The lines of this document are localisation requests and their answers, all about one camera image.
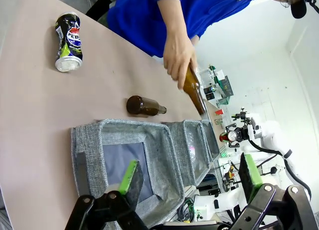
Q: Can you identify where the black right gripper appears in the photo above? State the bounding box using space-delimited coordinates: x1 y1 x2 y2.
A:
225 123 316 230

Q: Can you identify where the left gripper black finger with green pad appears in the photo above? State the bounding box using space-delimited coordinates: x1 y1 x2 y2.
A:
65 160 150 230

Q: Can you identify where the red and green can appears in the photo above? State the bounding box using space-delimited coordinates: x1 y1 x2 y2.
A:
219 130 239 143

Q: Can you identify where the long-necked brown glass bottle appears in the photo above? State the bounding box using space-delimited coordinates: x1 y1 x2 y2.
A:
182 62 207 115

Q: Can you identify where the person's right forearm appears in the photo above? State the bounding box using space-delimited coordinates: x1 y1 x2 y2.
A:
157 0 192 48

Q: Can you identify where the large grey fabric basket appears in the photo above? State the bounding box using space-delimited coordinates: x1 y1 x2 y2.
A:
70 118 185 228

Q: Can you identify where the crushed black Pepsi can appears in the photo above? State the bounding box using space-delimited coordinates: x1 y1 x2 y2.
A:
54 11 83 73

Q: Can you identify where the person's right hand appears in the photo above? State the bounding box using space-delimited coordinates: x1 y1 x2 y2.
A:
163 34 199 90

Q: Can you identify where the clear plastic bottle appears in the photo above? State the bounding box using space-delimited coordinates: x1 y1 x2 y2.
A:
185 130 200 163

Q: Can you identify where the short brown glass bottle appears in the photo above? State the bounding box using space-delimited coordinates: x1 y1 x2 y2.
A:
126 95 167 117

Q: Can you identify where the cluttered background shelf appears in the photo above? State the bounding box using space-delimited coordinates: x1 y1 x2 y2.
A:
199 64 235 106

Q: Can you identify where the person's blue shirt torso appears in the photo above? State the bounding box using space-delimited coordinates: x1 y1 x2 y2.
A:
107 0 259 58

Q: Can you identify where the person's head with black cap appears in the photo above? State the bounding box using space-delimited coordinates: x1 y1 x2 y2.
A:
261 0 309 19

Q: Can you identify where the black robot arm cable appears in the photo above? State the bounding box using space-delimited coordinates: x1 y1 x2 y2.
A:
248 139 312 200

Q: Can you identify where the bundle of green black cables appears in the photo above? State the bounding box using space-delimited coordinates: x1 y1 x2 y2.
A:
176 197 195 222

